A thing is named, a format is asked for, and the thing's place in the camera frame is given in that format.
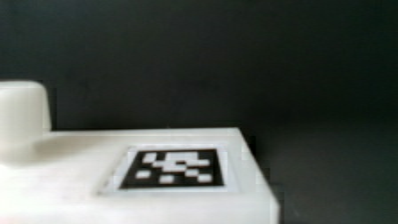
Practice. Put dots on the white front drawer box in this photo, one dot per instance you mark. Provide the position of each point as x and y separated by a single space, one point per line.
168 176

